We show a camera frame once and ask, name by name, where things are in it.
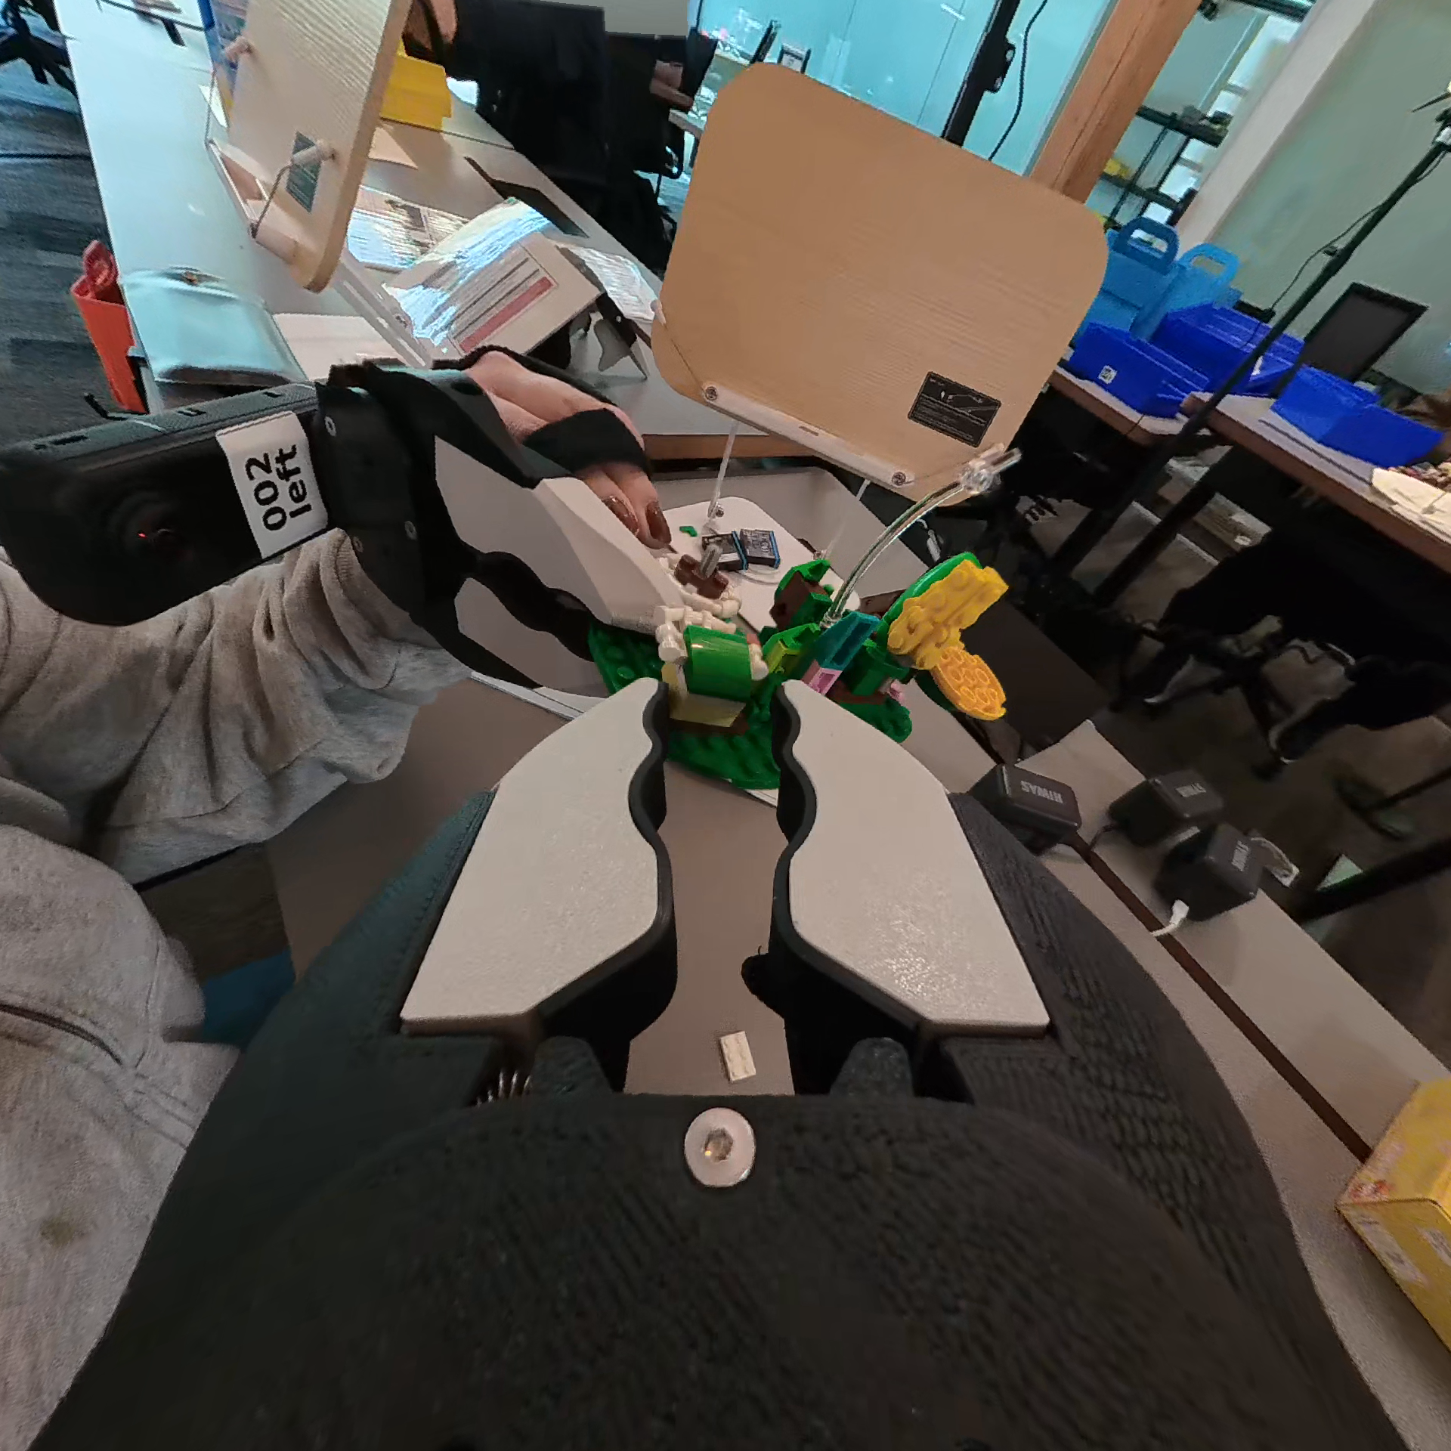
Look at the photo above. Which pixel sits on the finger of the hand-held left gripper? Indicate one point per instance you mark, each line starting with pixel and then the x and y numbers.
pixel 589 555
pixel 493 635

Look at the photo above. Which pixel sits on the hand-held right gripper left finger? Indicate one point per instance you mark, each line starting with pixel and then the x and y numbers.
pixel 544 885

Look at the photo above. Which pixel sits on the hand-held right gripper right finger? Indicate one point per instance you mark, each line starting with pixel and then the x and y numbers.
pixel 907 896

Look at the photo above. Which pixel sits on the green lego flower model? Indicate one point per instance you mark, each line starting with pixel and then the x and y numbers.
pixel 714 664

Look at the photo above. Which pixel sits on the person's left forearm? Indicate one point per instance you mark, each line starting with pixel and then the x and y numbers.
pixel 227 704

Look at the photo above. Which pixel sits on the white lego brick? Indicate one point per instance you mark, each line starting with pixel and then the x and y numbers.
pixel 738 1055

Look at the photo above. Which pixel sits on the yellow lego box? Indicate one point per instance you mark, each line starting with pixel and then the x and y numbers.
pixel 1406 1201

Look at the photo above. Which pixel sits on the person's left hand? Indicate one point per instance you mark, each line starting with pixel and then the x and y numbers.
pixel 532 397

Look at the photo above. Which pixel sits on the black power adapter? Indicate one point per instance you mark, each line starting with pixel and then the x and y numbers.
pixel 1168 806
pixel 1026 806
pixel 1218 873

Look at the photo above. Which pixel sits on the orange plastic bin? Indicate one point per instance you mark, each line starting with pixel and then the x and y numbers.
pixel 102 329

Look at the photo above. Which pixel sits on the silver foil bag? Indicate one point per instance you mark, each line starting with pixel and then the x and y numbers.
pixel 204 329

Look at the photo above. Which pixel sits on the plastic sleeved document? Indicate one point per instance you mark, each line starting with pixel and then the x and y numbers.
pixel 500 279

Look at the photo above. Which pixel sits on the person's leg in jeans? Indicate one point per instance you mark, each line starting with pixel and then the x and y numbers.
pixel 249 1005

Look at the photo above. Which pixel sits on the black office chair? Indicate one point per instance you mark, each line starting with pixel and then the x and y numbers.
pixel 1303 682

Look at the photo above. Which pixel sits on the yellow plastic bin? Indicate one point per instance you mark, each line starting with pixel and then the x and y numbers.
pixel 413 98

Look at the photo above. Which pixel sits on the person's grey hoodie torso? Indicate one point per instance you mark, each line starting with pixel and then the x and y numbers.
pixel 80 1134

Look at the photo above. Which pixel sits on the black tripod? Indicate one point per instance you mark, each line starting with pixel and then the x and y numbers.
pixel 981 68

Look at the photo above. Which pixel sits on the row of blue plastic bins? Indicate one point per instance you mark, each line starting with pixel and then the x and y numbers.
pixel 1248 352

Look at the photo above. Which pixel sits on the wooden pillar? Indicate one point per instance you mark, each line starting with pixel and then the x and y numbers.
pixel 1116 80

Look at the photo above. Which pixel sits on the black monitor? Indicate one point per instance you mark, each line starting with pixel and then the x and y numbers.
pixel 1367 334

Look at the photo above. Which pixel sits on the black camera battery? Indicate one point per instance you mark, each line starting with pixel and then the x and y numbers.
pixel 762 547
pixel 726 552

